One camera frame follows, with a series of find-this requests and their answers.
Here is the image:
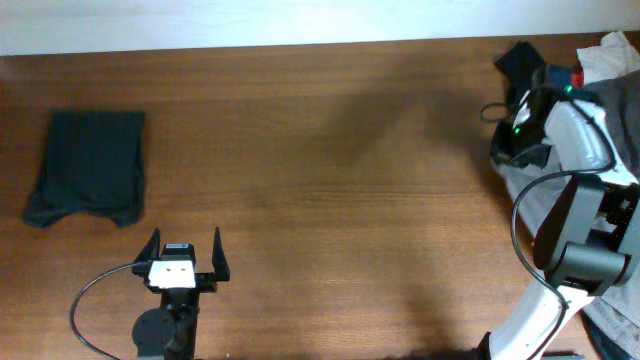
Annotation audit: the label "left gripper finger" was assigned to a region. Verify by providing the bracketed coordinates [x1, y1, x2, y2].
[212, 227, 230, 281]
[134, 228, 161, 263]

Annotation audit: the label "grey shorts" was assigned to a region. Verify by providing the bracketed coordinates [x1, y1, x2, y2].
[494, 69, 640, 359]

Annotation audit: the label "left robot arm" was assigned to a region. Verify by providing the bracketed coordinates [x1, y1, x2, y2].
[132, 229, 231, 360]

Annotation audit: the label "black garment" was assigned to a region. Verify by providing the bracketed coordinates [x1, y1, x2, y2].
[494, 41, 546, 108]

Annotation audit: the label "folded dark green garment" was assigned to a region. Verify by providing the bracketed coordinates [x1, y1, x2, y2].
[22, 111, 145, 228]

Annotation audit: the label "white garment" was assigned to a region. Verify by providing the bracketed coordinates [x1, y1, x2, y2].
[576, 31, 639, 85]

